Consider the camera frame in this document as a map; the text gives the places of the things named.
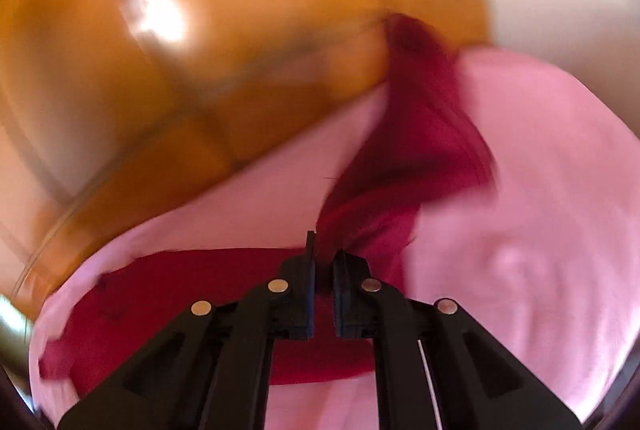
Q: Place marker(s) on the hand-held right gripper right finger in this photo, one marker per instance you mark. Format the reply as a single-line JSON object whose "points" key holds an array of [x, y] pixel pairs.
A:
{"points": [[338, 297]]}

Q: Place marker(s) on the pink blanket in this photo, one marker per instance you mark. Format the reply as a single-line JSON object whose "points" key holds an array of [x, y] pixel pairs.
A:
{"points": [[530, 170]]}

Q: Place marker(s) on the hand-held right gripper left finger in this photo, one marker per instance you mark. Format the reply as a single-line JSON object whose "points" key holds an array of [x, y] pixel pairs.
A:
{"points": [[310, 295]]}

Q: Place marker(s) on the dark red garment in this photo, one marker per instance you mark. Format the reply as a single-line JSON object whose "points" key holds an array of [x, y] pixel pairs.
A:
{"points": [[410, 150]]}

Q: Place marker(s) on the wooden wardrobe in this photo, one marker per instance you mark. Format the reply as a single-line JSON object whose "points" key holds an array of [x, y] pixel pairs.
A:
{"points": [[210, 60]]}

